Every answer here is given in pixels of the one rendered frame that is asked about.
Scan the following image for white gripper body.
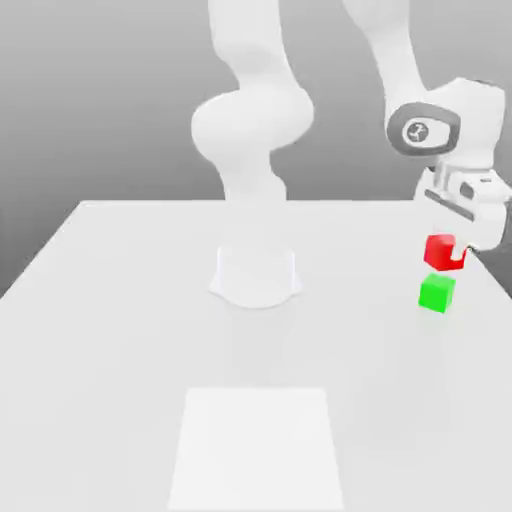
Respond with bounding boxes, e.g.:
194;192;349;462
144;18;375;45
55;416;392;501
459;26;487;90
414;183;509;252

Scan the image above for small red cube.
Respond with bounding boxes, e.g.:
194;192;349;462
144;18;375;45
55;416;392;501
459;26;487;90
422;233;469;272

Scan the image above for small green cube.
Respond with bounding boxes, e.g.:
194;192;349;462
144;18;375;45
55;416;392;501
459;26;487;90
417;272;457;315

